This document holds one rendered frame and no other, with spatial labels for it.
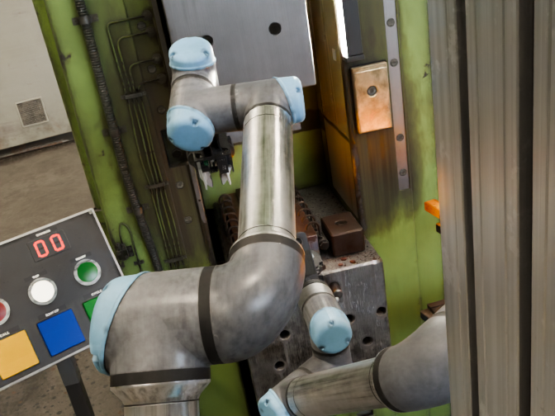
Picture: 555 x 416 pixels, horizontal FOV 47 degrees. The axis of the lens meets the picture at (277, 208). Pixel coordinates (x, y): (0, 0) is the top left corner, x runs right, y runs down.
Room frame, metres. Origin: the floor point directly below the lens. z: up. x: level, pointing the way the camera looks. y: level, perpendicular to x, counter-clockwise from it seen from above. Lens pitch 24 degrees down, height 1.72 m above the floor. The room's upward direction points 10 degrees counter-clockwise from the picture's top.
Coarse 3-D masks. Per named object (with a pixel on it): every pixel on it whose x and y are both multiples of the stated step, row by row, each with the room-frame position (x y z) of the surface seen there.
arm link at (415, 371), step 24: (408, 336) 0.75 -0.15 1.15; (432, 336) 0.71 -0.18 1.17; (384, 360) 0.73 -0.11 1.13; (408, 360) 0.70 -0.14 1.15; (432, 360) 0.68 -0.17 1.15; (288, 384) 0.92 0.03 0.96; (312, 384) 0.85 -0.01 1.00; (336, 384) 0.80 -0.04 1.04; (360, 384) 0.76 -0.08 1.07; (384, 384) 0.71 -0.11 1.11; (408, 384) 0.68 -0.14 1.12; (432, 384) 0.67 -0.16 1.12; (264, 408) 0.91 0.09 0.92; (288, 408) 0.89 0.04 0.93; (312, 408) 0.84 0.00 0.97; (336, 408) 0.80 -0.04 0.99; (360, 408) 0.76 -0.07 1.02; (408, 408) 0.69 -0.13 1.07
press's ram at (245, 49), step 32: (192, 0) 1.39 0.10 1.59; (224, 0) 1.40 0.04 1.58; (256, 0) 1.41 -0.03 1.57; (288, 0) 1.42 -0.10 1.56; (192, 32) 1.39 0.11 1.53; (224, 32) 1.40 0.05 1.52; (256, 32) 1.41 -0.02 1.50; (288, 32) 1.42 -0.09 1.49; (224, 64) 1.40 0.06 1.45; (256, 64) 1.41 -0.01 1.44; (288, 64) 1.42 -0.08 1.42
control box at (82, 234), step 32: (64, 224) 1.29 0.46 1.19; (96, 224) 1.31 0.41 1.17; (0, 256) 1.21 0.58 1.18; (32, 256) 1.22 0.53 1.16; (64, 256) 1.25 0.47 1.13; (96, 256) 1.27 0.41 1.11; (0, 288) 1.17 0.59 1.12; (64, 288) 1.20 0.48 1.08; (96, 288) 1.22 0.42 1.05; (32, 320) 1.15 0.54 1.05; (64, 352) 1.12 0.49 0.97; (0, 384) 1.05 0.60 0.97
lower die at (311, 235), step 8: (232, 200) 1.76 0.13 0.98; (296, 208) 1.59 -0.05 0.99; (232, 216) 1.64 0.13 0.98; (296, 216) 1.54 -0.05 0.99; (232, 224) 1.59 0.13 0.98; (296, 224) 1.50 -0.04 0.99; (304, 224) 1.49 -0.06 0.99; (232, 232) 1.54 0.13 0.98; (296, 232) 1.45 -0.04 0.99; (312, 232) 1.43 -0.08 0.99; (312, 240) 1.42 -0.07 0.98; (312, 248) 1.41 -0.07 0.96
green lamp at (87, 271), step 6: (84, 264) 1.25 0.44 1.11; (90, 264) 1.25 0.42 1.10; (78, 270) 1.23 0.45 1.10; (84, 270) 1.24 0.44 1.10; (90, 270) 1.24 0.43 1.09; (96, 270) 1.25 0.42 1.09; (78, 276) 1.23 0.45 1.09; (84, 276) 1.23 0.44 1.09; (90, 276) 1.23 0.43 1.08; (96, 276) 1.24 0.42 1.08
